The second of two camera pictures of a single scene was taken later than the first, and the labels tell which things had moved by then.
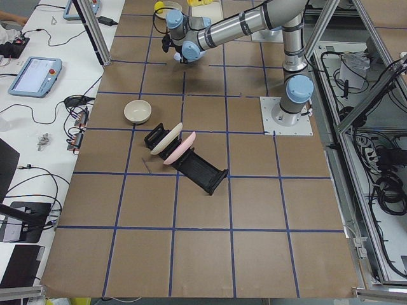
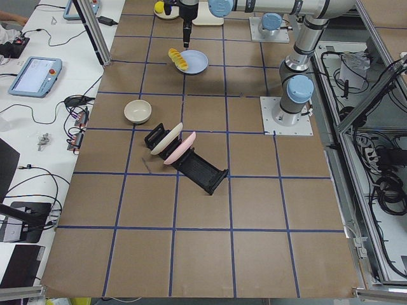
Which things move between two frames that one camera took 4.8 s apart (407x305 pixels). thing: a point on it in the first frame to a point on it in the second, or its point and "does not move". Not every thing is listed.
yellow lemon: [158, 5] does not move
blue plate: [177, 56] to [197, 62]
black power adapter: [106, 21] does not move
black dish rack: [195, 167] does not move
